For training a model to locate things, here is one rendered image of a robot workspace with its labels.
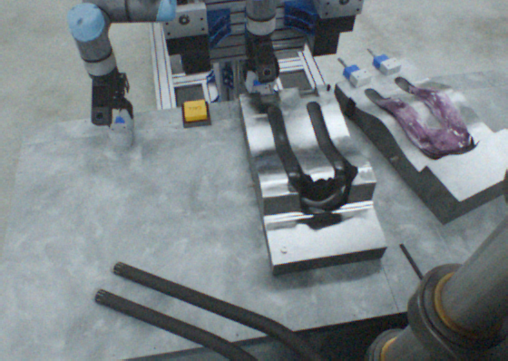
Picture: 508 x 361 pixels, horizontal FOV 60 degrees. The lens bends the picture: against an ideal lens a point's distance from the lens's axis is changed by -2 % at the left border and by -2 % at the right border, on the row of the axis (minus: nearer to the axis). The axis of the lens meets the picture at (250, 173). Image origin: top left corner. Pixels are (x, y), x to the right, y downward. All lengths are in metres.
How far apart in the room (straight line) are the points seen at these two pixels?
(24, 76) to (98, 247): 1.96
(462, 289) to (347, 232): 0.59
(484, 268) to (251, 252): 0.71
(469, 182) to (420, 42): 2.00
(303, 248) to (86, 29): 0.67
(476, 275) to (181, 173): 0.88
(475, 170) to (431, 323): 0.70
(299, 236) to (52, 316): 0.57
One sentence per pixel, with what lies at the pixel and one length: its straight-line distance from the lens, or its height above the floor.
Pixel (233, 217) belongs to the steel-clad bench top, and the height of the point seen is 0.80.
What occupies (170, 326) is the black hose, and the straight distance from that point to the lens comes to 0.96.
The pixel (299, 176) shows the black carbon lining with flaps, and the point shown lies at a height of 0.91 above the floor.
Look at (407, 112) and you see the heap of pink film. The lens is 1.22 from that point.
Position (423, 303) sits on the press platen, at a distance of 0.53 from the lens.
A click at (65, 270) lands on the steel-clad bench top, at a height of 0.80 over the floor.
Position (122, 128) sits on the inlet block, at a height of 0.85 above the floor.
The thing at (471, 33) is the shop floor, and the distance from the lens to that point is 3.27.
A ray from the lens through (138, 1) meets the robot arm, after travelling 1.12.
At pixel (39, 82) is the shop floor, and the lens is 2.90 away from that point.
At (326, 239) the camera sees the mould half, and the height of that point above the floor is 0.86.
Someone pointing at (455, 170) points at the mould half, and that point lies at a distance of 1.16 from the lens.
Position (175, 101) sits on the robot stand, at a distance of 2.21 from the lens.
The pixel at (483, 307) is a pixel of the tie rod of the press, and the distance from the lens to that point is 0.48.
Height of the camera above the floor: 1.76
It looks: 54 degrees down
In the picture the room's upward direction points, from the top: 1 degrees counter-clockwise
